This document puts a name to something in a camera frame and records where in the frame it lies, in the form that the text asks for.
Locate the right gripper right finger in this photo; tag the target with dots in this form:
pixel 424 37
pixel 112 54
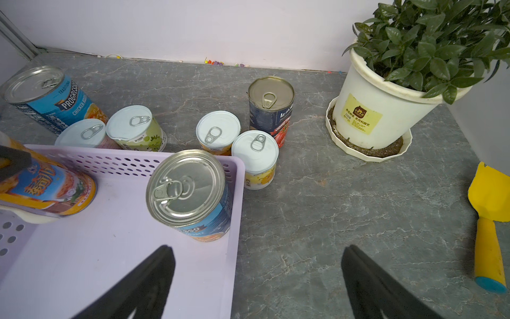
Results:
pixel 373 293

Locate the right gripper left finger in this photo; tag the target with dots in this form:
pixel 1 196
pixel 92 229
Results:
pixel 142 293

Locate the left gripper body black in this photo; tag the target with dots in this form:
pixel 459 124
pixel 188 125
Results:
pixel 17 161

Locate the tall yellow orange can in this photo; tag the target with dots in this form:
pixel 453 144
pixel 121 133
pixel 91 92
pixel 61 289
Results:
pixel 46 190

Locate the blue Progresso soup can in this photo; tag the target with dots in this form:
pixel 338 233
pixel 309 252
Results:
pixel 51 98

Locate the blue orange soup can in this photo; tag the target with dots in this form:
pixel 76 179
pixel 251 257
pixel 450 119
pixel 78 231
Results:
pixel 188 192

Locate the dark navy tomato can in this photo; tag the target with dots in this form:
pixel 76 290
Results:
pixel 271 104

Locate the lavender plastic basket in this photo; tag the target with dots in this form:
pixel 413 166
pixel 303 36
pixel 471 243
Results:
pixel 57 269

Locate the small pink label can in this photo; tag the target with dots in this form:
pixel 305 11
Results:
pixel 87 133

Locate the small green label can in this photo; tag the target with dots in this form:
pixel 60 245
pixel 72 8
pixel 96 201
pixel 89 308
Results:
pixel 135 128

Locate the yellow toy shovel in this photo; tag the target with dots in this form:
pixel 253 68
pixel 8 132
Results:
pixel 489 196

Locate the small orange label can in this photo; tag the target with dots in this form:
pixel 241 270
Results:
pixel 217 131

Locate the small yellow label can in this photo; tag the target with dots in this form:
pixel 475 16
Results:
pixel 259 152

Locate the potted green plant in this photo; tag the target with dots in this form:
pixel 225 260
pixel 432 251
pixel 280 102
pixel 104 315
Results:
pixel 407 59

